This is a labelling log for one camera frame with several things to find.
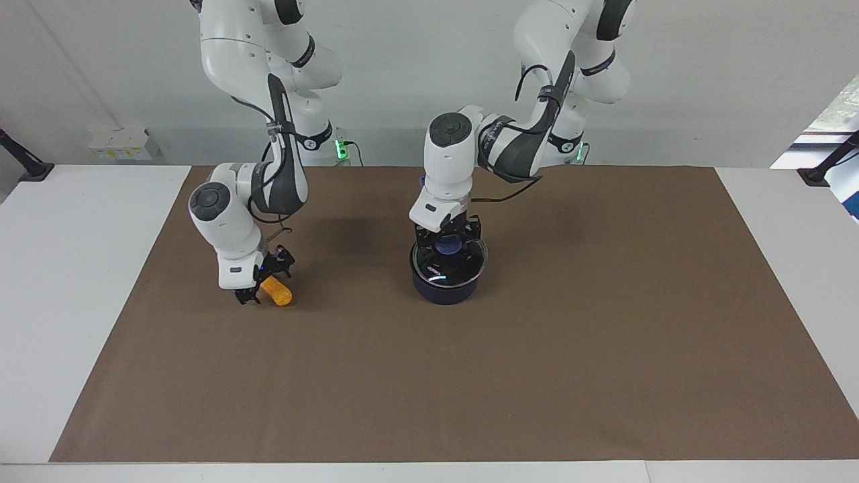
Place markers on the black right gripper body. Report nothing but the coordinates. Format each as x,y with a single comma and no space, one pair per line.
266,270

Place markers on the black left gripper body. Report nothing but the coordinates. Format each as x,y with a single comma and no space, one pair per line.
454,225

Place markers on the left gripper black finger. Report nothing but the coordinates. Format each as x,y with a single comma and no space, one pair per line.
474,229
428,239

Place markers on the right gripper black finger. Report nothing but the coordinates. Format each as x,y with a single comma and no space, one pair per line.
285,260
248,295

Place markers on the yellow corn cob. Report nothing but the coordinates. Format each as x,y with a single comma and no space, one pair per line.
278,292

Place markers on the glass lid with blue knob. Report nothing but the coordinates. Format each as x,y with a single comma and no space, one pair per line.
453,265

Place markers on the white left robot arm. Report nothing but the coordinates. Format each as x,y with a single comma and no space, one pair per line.
446,168

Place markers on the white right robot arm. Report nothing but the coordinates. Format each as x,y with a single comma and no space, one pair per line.
228,221

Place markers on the dark blue saucepan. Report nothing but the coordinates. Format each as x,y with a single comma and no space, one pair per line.
446,294

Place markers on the brown table mat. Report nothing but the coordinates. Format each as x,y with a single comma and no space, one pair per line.
436,376

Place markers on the black clamp stand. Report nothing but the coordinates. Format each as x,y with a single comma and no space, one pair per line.
30,168
822,171

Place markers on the bright window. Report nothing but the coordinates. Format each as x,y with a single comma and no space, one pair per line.
839,114

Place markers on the white wall socket box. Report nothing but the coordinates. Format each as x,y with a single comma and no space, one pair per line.
124,144

